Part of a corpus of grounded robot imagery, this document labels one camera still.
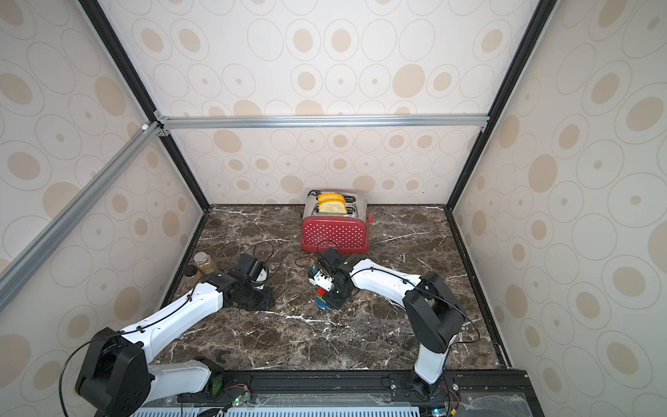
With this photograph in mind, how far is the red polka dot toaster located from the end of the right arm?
226 mm

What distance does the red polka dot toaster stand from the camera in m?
0.94

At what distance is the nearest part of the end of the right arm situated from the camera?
640 millimetres
